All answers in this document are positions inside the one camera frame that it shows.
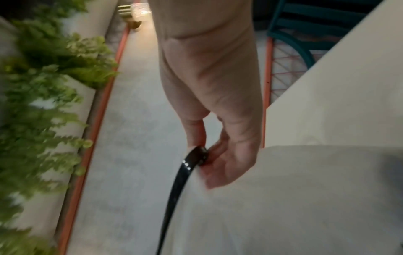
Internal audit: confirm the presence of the row of green ferns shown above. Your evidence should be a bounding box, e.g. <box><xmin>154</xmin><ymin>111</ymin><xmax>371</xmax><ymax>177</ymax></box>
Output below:
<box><xmin>0</xmin><ymin>0</ymin><xmax>120</xmax><ymax>255</ymax></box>

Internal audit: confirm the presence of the orange ledge trim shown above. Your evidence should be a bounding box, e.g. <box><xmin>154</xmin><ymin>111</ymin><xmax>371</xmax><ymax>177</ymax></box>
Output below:
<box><xmin>55</xmin><ymin>23</ymin><xmax>131</xmax><ymax>255</ymax></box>

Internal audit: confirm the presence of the person's right hand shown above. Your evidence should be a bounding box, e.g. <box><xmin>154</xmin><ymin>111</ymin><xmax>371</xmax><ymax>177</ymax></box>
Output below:
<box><xmin>148</xmin><ymin>0</ymin><xmax>264</xmax><ymax>191</ymax></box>

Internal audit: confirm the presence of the brass wall lamp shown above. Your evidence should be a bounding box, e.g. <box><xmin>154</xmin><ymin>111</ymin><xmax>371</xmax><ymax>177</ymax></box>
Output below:
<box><xmin>117</xmin><ymin>2</ymin><xmax>151</xmax><ymax>30</ymax></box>

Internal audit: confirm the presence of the clear plastic bag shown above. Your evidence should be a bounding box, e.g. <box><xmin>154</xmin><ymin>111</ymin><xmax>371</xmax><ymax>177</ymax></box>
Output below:
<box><xmin>155</xmin><ymin>145</ymin><xmax>403</xmax><ymax>255</ymax></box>

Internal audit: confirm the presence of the dark green slatted chair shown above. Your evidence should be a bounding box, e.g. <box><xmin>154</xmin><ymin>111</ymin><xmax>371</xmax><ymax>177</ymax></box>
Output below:
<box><xmin>267</xmin><ymin>0</ymin><xmax>385</xmax><ymax>68</ymax></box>

